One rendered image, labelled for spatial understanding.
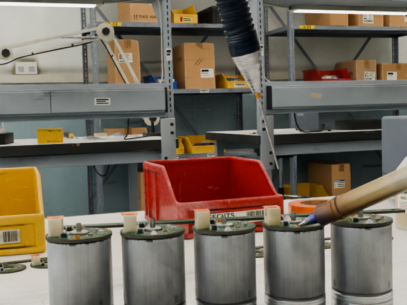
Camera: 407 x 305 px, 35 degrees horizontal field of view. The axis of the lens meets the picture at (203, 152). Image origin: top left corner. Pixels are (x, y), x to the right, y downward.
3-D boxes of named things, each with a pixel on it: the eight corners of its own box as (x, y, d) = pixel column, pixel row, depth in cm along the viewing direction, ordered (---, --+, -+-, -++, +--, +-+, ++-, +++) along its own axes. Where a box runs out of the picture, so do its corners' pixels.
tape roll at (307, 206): (275, 215, 65) (275, 203, 65) (312, 207, 69) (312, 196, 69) (324, 221, 61) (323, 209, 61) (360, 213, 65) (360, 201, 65)
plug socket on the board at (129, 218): (144, 232, 24) (143, 214, 24) (121, 233, 24) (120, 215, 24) (143, 228, 25) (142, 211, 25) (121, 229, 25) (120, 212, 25)
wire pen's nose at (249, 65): (236, 98, 23) (225, 58, 23) (258, 88, 24) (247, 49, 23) (255, 97, 22) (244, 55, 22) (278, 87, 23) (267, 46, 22)
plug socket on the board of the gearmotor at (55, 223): (69, 236, 24) (68, 218, 24) (45, 237, 24) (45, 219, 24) (70, 232, 25) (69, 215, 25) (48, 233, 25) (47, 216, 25)
